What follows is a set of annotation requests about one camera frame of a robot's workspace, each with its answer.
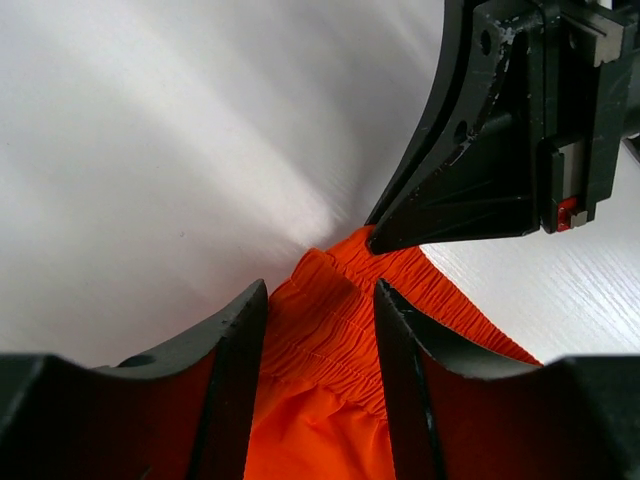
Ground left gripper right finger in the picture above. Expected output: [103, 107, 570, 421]
[374, 281, 639, 479]

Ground orange shorts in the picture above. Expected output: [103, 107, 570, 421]
[245, 228, 532, 479]

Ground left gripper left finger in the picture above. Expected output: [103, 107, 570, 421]
[1, 281, 268, 479]

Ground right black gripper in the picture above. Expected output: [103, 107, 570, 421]
[368, 1, 639, 254]

